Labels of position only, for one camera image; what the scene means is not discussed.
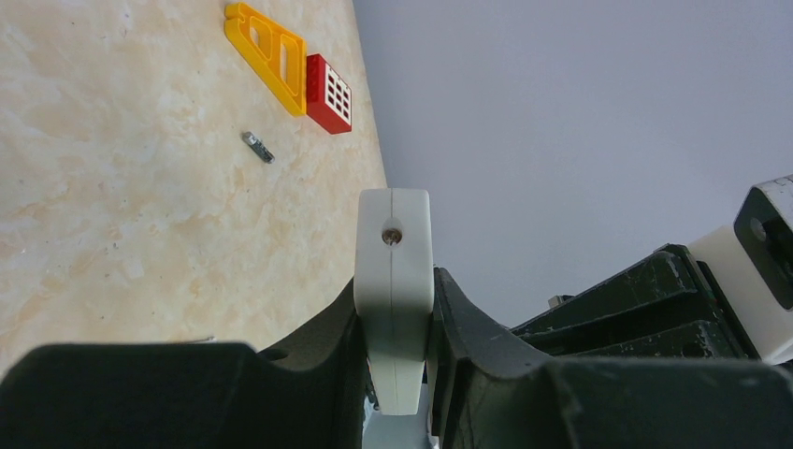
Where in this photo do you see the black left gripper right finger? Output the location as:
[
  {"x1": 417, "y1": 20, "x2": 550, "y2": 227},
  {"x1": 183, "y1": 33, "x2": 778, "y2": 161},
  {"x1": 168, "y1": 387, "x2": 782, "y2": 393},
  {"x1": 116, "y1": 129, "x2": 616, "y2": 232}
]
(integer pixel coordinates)
[{"x1": 427, "y1": 268, "x2": 792, "y2": 448}]

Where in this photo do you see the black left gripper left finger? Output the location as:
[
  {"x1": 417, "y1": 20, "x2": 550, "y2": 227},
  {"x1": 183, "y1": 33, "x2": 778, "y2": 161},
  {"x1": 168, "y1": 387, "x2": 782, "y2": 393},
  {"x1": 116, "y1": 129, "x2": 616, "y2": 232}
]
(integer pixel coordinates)
[{"x1": 1, "y1": 286, "x2": 367, "y2": 448}]

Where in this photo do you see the white remote control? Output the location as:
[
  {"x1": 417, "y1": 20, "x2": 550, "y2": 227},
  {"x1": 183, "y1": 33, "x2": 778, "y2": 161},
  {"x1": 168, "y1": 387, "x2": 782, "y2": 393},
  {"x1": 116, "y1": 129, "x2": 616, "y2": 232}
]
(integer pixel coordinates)
[{"x1": 353, "y1": 188, "x2": 434, "y2": 448}]

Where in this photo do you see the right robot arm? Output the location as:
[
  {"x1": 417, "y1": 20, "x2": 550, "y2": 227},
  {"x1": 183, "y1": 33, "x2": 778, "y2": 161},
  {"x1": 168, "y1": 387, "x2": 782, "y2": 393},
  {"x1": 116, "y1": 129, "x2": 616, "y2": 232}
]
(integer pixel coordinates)
[{"x1": 427, "y1": 176, "x2": 792, "y2": 448}]

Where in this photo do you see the red toy window block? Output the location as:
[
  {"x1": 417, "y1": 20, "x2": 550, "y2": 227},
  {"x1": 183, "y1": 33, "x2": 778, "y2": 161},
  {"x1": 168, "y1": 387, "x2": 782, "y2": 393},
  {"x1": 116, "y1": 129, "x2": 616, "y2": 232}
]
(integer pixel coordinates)
[{"x1": 306, "y1": 53, "x2": 353, "y2": 135}]

